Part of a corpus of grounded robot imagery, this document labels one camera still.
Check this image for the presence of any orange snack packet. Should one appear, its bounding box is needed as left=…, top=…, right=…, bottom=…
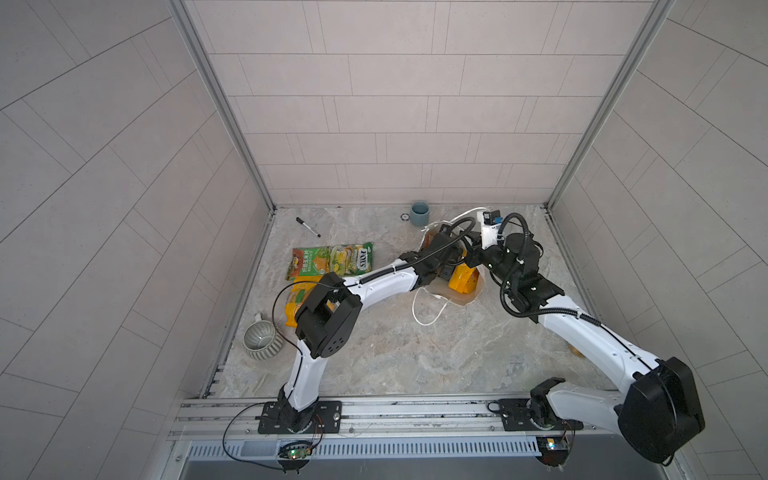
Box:
left=449, top=264, right=480, bottom=295

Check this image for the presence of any white printed paper bag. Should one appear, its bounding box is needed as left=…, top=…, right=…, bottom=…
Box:
left=411, top=207, right=486, bottom=327

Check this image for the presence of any green snack packet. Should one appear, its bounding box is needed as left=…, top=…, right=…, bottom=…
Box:
left=330, top=242, right=373, bottom=277

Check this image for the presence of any green corn chips bag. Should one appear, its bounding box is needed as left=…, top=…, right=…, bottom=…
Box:
left=286, top=246, right=332, bottom=280

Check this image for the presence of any yellow snack bag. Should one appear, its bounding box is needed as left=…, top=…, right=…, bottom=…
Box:
left=285, top=275, right=322, bottom=328

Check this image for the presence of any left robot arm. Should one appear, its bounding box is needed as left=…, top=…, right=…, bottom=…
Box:
left=274, top=231, right=466, bottom=433

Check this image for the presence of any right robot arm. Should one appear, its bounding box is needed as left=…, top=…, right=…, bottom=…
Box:
left=466, top=232, right=706, bottom=465

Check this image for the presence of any teal ceramic cup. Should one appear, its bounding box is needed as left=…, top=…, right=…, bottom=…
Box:
left=409, top=201, right=430, bottom=228

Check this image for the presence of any small bottle green label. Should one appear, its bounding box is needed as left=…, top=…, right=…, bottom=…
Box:
left=568, top=344, right=586, bottom=358

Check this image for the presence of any black marker pen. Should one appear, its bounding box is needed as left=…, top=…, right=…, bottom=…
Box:
left=295, top=216, right=322, bottom=238

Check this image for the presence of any right circuit board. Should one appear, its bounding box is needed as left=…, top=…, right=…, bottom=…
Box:
left=536, top=437, right=571, bottom=468

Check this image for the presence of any circuit board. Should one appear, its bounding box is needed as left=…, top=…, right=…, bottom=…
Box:
left=278, top=441, right=314, bottom=461
left=536, top=437, right=571, bottom=468

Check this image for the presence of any left circuit board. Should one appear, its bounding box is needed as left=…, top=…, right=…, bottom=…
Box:
left=278, top=441, right=314, bottom=461

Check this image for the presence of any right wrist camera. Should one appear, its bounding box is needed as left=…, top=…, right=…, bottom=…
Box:
left=476, top=210, right=502, bottom=249

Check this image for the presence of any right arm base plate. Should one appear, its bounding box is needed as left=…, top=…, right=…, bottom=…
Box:
left=486, top=398, right=584, bottom=432

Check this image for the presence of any aluminium mounting rail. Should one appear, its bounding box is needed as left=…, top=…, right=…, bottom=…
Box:
left=167, top=392, right=670, bottom=444

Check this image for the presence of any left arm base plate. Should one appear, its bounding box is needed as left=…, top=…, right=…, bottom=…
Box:
left=258, top=400, right=343, bottom=435

